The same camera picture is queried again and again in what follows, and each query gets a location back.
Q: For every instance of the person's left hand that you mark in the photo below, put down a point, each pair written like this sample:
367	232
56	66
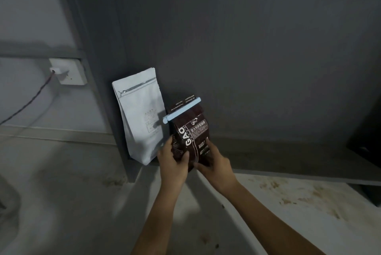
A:
170	166

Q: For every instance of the person's right hand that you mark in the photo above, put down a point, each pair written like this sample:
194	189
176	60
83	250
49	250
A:
217	171

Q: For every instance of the person's right thumb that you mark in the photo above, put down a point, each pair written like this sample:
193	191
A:
201	166

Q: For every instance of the person's left thumb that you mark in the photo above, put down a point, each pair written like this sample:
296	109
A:
185	160

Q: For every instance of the dark brown coffee bag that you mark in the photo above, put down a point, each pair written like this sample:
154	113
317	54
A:
190	134

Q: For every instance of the person's right forearm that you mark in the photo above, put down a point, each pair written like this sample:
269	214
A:
265	222

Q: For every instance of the person's left forearm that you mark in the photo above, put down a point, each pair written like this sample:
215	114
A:
156	219

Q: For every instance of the light blue bag clip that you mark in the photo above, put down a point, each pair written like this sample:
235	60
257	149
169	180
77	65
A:
182	110

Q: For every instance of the white zip pouch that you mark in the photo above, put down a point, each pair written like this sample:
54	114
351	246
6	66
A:
142	118

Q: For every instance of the black appliance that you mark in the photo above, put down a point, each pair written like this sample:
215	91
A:
364	159

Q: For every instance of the white wall socket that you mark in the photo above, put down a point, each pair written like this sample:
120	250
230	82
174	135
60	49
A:
69	71

